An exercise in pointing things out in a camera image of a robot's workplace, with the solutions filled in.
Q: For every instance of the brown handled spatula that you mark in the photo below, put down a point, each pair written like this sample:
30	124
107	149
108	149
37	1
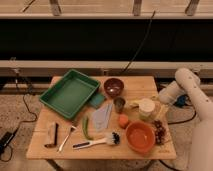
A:
51	135

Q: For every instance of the black power adapter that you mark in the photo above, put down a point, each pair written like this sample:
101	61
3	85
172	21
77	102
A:
5	140

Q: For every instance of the dark red bowl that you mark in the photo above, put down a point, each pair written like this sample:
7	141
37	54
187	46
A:
113	87

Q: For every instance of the white dish brush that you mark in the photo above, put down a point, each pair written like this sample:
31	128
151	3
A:
112	138

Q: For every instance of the green chili pepper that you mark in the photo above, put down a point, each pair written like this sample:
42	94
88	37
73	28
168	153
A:
85	128

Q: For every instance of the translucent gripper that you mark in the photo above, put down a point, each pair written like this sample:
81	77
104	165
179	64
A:
160	110

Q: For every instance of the orange bowl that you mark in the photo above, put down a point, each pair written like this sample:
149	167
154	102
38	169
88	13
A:
140	137

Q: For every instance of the grey cloth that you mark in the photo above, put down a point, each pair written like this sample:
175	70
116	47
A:
101	117

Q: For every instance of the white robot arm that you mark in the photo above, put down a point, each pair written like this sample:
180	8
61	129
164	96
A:
186	82

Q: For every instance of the yellow banana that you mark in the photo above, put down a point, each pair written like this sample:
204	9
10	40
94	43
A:
134	103

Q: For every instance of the silver fork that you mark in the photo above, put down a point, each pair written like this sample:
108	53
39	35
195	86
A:
72	128

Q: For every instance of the wooden table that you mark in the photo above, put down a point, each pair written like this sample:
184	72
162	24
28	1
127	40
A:
136	87

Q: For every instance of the red grape bunch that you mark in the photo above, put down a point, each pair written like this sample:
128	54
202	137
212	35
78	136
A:
160	132

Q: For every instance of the teal sponge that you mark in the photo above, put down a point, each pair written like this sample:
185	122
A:
96	100

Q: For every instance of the white plastic cup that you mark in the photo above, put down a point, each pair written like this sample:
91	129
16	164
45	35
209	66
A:
146	106

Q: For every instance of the grey metal cup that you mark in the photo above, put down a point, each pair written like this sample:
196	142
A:
119	104

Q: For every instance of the green plastic tray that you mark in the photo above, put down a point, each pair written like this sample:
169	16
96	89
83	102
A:
68	95

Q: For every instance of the orange fruit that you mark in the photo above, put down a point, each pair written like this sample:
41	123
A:
123	121

